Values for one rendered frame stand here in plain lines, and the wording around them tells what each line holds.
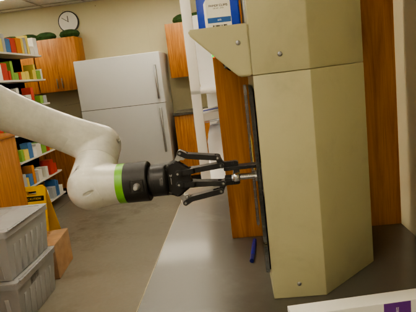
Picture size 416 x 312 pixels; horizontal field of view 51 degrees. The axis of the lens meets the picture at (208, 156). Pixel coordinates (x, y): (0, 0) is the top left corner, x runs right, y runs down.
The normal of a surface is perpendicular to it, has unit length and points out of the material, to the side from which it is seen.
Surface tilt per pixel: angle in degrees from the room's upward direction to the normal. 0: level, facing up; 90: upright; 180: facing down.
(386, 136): 90
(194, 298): 0
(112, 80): 90
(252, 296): 0
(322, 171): 90
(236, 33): 90
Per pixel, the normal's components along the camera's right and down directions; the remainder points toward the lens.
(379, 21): -0.06, 0.18
